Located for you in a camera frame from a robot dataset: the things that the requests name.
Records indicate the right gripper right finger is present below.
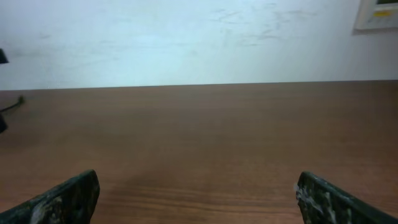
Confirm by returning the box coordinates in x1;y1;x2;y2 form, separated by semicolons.
294;171;397;224

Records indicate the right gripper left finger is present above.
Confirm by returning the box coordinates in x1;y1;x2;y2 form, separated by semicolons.
1;169;100;224

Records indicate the black usb cable micro plug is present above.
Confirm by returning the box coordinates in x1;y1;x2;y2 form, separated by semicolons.
0;95;25;113

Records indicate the white wall panel yellow label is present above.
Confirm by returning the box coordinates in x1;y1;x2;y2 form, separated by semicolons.
354;0;397;30

